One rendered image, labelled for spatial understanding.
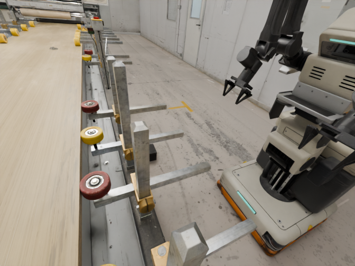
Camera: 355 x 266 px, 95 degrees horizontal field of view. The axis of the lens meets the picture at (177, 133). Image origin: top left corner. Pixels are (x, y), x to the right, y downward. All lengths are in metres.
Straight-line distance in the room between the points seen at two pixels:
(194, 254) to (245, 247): 1.30
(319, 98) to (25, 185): 1.11
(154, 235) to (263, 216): 0.87
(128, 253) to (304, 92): 1.00
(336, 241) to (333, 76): 1.37
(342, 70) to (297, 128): 0.30
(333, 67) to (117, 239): 1.08
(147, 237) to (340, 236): 1.66
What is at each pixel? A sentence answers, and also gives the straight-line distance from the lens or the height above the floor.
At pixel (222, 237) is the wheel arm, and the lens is 0.55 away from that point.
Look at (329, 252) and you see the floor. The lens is 1.87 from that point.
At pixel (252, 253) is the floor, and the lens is 1.53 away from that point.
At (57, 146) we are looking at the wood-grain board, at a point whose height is 0.90.
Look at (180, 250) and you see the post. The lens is 0.23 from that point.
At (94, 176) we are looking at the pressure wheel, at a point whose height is 0.91.
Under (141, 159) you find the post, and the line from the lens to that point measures 0.43.
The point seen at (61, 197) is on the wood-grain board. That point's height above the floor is 0.90.
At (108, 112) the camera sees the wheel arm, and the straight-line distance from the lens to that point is 0.96.
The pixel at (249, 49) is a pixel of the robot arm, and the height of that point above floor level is 1.22.
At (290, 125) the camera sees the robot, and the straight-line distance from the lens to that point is 1.06.
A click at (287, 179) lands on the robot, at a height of 0.43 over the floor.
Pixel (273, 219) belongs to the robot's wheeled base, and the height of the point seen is 0.28.
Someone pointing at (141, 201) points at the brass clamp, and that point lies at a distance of 0.56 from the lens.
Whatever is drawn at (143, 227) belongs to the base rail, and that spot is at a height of 0.70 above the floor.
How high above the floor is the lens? 1.32
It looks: 37 degrees down
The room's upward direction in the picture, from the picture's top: 6 degrees clockwise
